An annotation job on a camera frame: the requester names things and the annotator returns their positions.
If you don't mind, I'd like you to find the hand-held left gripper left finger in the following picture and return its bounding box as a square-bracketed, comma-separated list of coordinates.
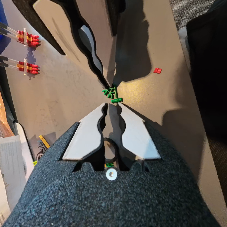
[62, 103, 108, 171]

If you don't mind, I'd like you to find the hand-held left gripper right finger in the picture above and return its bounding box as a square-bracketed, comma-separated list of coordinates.
[117, 103, 162, 171]

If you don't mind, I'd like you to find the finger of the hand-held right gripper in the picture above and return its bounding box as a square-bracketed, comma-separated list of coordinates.
[76, 0, 118, 87]
[33, 0, 109, 88]

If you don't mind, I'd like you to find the large green toy connector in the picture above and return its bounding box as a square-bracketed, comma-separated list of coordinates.
[102, 87, 118, 100]

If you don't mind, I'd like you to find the red yellow toy assembly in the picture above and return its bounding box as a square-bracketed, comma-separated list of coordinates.
[0, 22, 41, 47]

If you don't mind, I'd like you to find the blue storage bin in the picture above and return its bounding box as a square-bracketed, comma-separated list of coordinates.
[0, 0, 9, 53]

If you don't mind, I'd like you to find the long yellow toy rod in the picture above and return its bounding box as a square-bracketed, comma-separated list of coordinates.
[39, 135, 50, 149]

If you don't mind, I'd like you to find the toy instruction booklet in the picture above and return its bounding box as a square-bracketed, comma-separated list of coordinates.
[0, 136, 27, 217]

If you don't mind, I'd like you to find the dark woven chair fabric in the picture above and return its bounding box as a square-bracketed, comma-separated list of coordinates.
[207, 137, 227, 195]

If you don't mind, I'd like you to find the orange red toy package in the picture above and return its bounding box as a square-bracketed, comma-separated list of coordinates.
[0, 92, 15, 137]

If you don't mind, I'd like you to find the dark cloth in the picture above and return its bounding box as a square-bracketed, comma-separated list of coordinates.
[186, 0, 227, 139]

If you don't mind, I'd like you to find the large black tyre ring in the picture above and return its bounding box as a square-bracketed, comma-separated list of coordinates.
[104, 137, 118, 162]

